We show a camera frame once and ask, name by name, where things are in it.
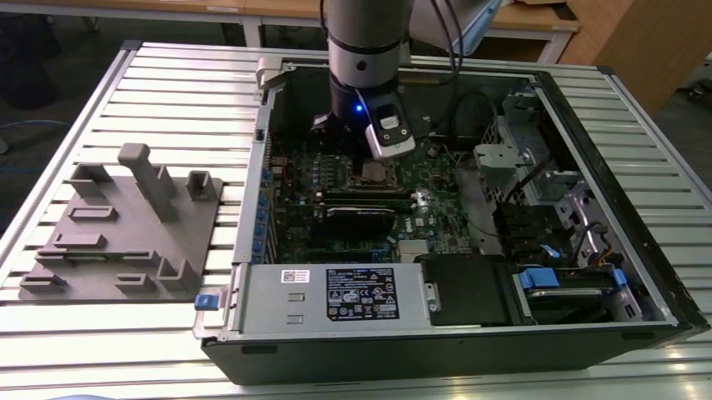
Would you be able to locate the silver metal drive cage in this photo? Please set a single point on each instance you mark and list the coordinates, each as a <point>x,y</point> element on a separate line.
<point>501,160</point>

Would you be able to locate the wooden desk white frame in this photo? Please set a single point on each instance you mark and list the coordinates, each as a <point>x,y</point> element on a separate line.
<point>517,23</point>
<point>111,3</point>

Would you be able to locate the silver chipset heatsink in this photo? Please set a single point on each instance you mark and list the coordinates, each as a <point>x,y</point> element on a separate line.
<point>414,246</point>

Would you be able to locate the blue case latch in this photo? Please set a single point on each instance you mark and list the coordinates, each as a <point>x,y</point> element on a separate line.
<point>207,302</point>

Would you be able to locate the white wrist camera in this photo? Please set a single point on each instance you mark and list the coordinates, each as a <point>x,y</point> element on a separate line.
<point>391,133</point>

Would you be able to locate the grey chair base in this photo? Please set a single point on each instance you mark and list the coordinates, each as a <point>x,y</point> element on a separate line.
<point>701,85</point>

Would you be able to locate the black PC case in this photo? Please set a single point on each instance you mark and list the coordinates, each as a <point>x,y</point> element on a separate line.
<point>388,362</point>

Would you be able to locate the green motherboard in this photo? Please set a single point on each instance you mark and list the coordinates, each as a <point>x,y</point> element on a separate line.
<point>439,208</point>

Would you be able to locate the black plastic shroud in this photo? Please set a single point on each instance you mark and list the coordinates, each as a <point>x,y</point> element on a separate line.
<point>467,291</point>

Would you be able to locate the wooden cabinet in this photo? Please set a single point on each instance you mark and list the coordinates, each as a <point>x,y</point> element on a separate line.
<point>656,41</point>

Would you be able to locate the grey power supply unit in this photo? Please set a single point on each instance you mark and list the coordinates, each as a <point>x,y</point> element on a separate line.
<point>267,300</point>

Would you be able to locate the black graphics card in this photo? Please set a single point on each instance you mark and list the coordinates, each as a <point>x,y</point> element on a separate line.
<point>355,225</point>

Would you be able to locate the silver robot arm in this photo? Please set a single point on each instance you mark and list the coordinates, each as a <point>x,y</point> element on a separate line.
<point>363,41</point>

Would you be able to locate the grey parts rack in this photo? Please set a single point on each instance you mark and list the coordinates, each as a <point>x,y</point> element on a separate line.
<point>128,250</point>

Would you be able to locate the blue disk carrier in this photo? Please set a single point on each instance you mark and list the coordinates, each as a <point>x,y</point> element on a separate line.
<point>535,278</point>

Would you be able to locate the CPU socket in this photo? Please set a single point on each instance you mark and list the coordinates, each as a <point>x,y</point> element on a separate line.
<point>347,184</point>

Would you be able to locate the black office chair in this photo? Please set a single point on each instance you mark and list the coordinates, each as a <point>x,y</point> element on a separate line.
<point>28,62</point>

